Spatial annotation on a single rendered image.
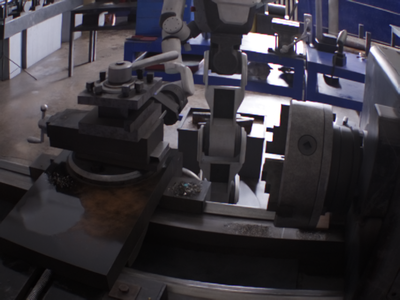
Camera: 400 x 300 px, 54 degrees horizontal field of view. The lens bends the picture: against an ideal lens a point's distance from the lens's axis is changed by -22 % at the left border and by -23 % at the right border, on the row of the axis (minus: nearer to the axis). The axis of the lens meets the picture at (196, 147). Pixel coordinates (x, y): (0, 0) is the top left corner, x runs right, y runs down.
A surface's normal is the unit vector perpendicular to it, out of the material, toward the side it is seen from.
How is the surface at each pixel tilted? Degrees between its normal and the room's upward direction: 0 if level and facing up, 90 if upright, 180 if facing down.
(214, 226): 0
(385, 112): 0
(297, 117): 22
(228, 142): 84
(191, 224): 0
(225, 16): 78
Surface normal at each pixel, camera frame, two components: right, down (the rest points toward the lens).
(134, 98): 0.04, -0.90
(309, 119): -0.05, -0.67
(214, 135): -0.04, 0.34
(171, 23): -0.29, -0.15
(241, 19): 0.29, 0.23
